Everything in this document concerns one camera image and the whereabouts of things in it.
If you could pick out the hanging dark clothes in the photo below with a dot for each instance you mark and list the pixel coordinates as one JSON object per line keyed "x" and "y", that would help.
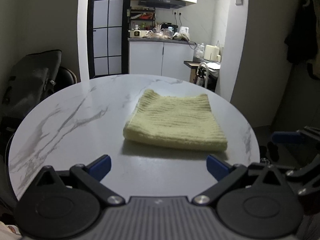
{"x": 302, "y": 35}

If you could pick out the white countertop appliance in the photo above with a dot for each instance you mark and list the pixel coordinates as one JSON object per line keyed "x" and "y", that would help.
{"x": 137, "y": 33}

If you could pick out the clear plastic bottles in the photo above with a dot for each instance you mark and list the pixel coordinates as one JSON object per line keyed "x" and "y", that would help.
{"x": 199, "y": 51}

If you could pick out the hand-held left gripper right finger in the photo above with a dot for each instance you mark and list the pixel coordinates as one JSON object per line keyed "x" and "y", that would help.
{"x": 216, "y": 167}

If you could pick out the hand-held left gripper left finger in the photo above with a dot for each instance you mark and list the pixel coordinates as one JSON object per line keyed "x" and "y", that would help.
{"x": 102, "y": 166}

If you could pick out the countertop clutter pile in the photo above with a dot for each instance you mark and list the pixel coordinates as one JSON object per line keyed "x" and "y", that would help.
{"x": 162, "y": 33}

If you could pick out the light green towel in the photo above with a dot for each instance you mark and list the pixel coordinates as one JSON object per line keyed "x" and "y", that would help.
{"x": 175, "y": 122}

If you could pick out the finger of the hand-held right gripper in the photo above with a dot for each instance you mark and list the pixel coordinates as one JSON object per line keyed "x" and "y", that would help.
{"x": 308, "y": 173}
{"x": 285, "y": 138}

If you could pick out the white wall socket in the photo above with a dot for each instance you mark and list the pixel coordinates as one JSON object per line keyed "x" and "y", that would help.
{"x": 177, "y": 12}

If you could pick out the dark wooden chair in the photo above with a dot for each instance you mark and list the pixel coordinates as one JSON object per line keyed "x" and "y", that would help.
{"x": 67, "y": 76}

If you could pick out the white wall switch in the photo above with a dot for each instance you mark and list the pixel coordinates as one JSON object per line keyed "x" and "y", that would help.
{"x": 239, "y": 0}

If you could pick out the black spice rack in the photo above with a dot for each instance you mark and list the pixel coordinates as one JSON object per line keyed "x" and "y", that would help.
{"x": 142, "y": 17}

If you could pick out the cream canister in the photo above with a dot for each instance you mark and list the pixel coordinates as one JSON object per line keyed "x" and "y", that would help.
{"x": 211, "y": 52}

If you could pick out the black range hood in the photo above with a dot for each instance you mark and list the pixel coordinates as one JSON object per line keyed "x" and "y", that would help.
{"x": 162, "y": 2}

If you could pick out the black framed glass door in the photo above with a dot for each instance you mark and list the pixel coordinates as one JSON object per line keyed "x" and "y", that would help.
{"x": 107, "y": 30}

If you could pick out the black bag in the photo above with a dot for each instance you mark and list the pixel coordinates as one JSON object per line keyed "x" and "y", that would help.
{"x": 30, "y": 80}

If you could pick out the white kitchen base cabinet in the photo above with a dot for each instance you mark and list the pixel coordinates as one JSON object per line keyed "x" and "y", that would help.
{"x": 147, "y": 57}

